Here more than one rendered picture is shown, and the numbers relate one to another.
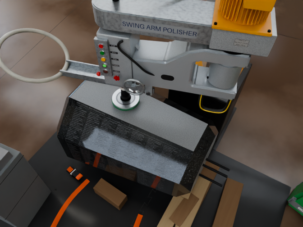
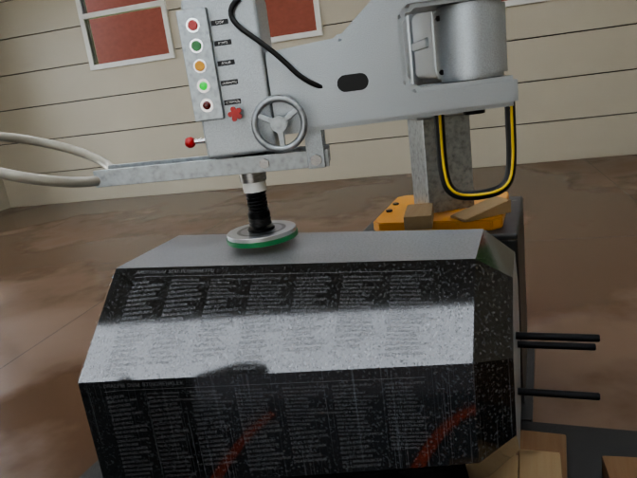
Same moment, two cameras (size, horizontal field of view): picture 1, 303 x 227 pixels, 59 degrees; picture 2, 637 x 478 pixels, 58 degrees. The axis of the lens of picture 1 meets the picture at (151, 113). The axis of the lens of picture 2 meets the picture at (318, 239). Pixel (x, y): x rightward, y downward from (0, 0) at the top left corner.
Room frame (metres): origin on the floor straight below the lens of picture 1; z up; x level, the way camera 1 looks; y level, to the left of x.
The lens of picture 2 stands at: (-0.39, 0.25, 1.34)
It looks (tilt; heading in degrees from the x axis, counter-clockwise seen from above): 15 degrees down; 353
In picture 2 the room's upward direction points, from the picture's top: 8 degrees counter-clockwise
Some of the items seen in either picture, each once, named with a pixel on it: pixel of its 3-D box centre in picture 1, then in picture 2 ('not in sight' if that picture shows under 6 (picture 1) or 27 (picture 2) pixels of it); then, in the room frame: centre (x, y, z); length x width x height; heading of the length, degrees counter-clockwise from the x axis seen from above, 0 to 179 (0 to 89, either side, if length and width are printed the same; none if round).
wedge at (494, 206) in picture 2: not in sight; (480, 209); (1.62, -0.62, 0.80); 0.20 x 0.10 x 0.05; 100
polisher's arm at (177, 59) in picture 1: (180, 66); (375, 69); (1.25, -0.18, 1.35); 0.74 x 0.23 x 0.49; 78
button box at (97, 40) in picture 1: (104, 57); (201, 65); (1.25, 0.29, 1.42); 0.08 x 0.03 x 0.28; 78
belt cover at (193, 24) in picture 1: (179, 21); not in sight; (1.27, -0.14, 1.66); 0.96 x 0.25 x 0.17; 78
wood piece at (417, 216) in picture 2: not in sight; (419, 215); (1.65, -0.40, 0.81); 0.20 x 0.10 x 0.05; 158
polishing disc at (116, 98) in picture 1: (125, 97); (262, 230); (1.34, 0.20, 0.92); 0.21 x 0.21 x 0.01
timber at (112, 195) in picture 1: (110, 193); not in sight; (0.89, 0.37, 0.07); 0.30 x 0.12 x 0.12; 57
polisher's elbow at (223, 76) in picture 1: (225, 67); (469, 42); (1.21, -0.44, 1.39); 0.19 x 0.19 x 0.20
